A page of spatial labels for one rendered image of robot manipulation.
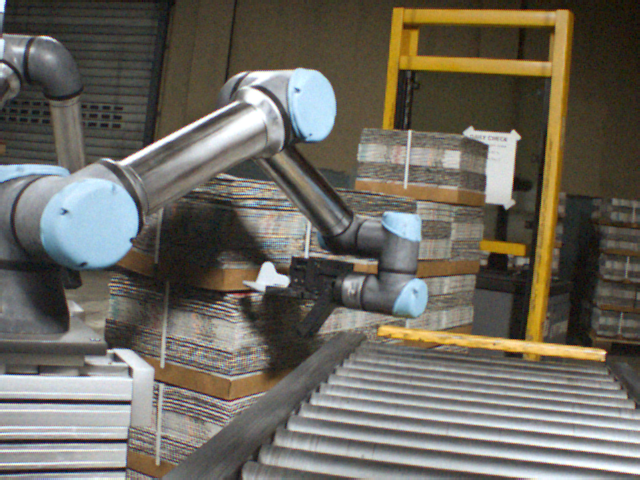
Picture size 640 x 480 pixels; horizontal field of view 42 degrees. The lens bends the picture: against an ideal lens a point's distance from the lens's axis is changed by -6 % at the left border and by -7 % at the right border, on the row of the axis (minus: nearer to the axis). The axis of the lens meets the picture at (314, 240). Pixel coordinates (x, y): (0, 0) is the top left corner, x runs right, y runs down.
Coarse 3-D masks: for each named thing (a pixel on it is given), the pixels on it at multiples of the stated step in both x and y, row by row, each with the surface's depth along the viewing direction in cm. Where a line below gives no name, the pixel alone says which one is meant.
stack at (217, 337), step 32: (128, 288) 194; (160, 288) 190; (192, 288) 185; (128, 320) 195; (160, 320) 190; (192, 320) 185; (224, 320) 180; (256, 320) 186; (288, 320) 197; (352, 320) 225; (384, 320) 242; (416, 320) 261; (160, 352) 189; (192, 352) 185; (224, 352) 181; (256, 352) 187; (288, 352) 199; (160, 384) 189; (160, 416) 189; (192, 416) 185; (224, 416) 181; (160, 448) 190; (192, 448) 185
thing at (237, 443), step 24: (336, 336) 156; (360, 336) 159; (312, 360) 131; (336, 360) 133; (288, 384) 113; (312, 384) 114; (264, 408) 98; (288, 408) 100; (240, 432) 87; (264, 432) 88; (192, 456) 77; (216, 456) 78; (240, 456) 79
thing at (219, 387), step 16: (160, 368) 189; (176, 368) 187; (288, 368) 199; (176, 384) 187; (192, 384) 185; (208, 384) 183; (224, 384) 180; (240, 384) 183; (256, 384) 188; (272, 384) 194; (128, 464) 195; (144, 464) 192; (160, 464) 190
